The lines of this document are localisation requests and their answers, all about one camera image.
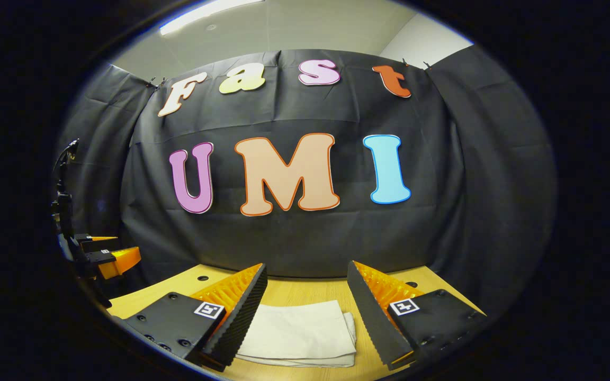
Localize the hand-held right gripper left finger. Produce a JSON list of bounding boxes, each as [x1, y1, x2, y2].
[[122, 263, 268, 372]]

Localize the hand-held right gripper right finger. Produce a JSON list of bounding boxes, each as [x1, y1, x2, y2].
[[346, 260, 488, 371]]

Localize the white jeans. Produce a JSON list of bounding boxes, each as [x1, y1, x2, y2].
[[235, 300, 358, 369]]

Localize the black backdrop cloth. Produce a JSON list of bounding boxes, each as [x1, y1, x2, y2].
[[55, 45, 558, 318]]

